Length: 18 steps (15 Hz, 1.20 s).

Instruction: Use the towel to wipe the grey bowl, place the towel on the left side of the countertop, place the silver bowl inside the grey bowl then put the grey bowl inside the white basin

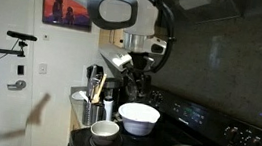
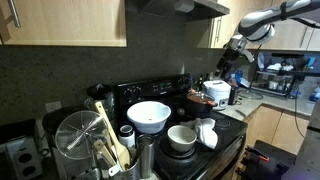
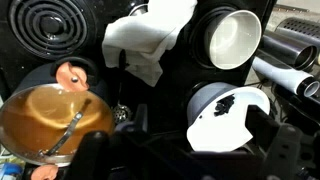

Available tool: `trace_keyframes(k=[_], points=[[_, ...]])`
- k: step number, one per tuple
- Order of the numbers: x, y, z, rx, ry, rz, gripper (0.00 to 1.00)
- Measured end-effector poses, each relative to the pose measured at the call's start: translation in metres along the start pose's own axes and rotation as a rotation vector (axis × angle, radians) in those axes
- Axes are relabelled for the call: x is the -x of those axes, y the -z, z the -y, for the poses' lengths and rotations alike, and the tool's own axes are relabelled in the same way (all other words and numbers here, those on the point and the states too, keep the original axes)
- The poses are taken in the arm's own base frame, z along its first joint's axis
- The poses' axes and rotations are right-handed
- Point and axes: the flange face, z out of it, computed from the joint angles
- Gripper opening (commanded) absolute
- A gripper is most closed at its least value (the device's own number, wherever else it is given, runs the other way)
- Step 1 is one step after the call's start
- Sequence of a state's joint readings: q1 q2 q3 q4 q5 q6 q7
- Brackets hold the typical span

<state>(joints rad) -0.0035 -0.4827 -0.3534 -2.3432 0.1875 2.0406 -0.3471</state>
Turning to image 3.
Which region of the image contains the steel travel mug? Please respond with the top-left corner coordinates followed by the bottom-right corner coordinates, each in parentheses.
top-left (260, 30), bottom-right (318, 70)

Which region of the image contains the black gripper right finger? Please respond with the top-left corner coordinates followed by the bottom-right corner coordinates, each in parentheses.
top-left (245, 105), bottom-right (320, 180)

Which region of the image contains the small steel cup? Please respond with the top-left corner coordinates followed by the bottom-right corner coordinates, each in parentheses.
top-left (129, 4), bottom-right (148, 16)

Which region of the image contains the grey bowl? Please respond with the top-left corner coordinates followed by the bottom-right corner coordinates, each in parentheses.
top-left (186, 82), bottom-right (270, 152)

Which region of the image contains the white black tumbler bottle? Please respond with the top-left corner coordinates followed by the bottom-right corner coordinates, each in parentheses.
top-left (252, 56), bottom-right (320, 97)

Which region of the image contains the white cloth towel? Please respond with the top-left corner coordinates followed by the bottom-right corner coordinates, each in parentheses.
top-left (102, 0), bottom-right (197, 87)

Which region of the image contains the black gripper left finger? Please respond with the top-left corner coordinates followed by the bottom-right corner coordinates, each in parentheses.
top-left (63, 131), bottom-right (110, 180)

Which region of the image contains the perforated steel utensil holder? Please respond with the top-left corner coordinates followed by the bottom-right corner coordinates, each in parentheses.
top-left (275, 17), bottom-right (320, 48)

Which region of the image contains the black electric stove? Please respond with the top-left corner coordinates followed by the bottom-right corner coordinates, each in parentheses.
top-left (0, 0), bottom-right (278, 180)

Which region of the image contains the large white mixing bowl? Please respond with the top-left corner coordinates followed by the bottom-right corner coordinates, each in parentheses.
top-left (204, 10), bottom-right (262, 70)

